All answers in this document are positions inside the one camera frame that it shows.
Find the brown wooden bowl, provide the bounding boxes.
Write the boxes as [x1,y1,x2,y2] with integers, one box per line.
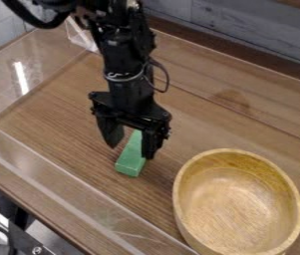
[171,148,300,255]

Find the green rectangular block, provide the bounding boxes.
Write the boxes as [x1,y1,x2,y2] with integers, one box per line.
[115,130,145,177]

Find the clear acrylic enclosure walls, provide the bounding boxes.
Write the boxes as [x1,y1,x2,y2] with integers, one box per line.
[0,19,300,255]

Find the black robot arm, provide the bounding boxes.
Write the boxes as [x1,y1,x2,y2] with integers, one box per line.
[1,0,171,159]

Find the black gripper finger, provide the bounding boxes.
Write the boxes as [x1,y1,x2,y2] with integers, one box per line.
[141,127,168,159]
[96,116,124,147]

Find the black metal table frame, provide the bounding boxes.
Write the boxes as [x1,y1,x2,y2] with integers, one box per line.
[0,191,84,255]

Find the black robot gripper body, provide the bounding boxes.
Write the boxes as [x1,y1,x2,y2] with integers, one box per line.
[88,74,171,131]

